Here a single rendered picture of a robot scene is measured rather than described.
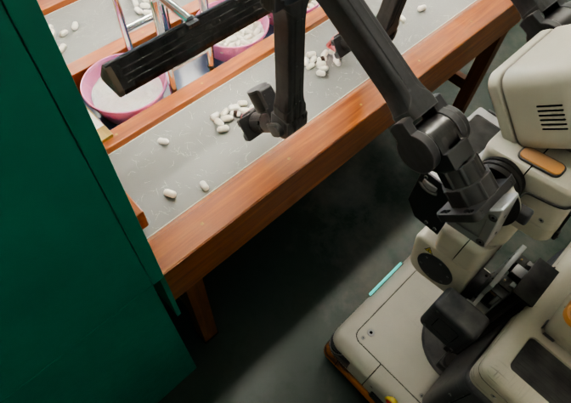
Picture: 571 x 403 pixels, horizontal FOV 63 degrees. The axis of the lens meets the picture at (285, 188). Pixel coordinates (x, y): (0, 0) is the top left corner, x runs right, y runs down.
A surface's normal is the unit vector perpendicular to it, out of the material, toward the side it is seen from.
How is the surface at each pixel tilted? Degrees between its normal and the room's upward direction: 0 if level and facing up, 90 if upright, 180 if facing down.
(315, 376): 0
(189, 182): 0
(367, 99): 0
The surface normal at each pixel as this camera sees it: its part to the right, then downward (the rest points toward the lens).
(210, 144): 0.04, -0.54
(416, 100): 0.36, -0.16
